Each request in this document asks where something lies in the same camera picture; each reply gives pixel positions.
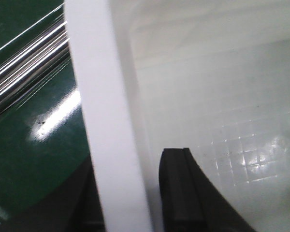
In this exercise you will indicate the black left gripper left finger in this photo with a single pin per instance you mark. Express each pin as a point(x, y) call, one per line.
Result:
point(74, 206)

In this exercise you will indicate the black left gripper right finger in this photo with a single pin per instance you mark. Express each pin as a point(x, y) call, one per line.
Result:
point(190, 202)

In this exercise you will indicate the white plastic tote box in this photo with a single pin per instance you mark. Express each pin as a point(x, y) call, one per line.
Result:
point(209, 75)

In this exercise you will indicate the steel conveyor rollers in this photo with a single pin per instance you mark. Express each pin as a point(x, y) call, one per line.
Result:
point(21, 72)

